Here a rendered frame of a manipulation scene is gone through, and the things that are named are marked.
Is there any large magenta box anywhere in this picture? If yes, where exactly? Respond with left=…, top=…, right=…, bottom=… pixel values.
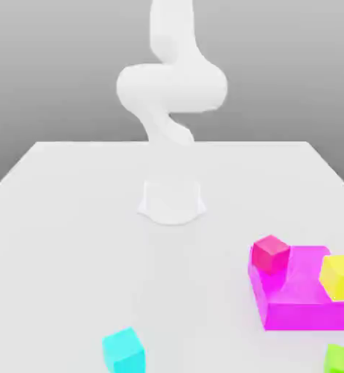
left=247, top=245, right=344, bottom=332

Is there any small green cube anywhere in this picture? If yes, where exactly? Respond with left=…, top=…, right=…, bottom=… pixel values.
left=324, top=343, right=344, bottom=373

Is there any small pink cube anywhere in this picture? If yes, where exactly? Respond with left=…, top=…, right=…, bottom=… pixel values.
left=251, top=234, right=292, bottom=275

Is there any small yellow cube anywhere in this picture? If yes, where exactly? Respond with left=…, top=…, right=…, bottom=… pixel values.
left=318, top=254, right=344, bottom=302

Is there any small cyan cube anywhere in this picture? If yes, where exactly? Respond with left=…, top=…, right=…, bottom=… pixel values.
left=101, top=326, right=146, bottom=373

